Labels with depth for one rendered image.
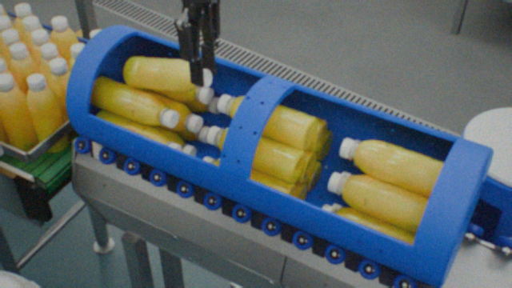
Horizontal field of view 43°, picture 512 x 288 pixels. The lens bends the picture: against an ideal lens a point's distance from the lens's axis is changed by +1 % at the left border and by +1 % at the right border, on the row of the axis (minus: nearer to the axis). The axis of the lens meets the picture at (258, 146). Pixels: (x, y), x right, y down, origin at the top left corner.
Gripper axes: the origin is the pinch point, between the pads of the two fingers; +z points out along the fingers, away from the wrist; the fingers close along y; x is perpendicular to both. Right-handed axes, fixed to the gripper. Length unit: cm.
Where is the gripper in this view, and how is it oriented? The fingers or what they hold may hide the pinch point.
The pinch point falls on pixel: (202, 66)
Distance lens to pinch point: 134.7
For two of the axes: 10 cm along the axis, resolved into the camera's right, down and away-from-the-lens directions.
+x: -8.7, -3.3, 3.7
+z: 0.0, 7.3, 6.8
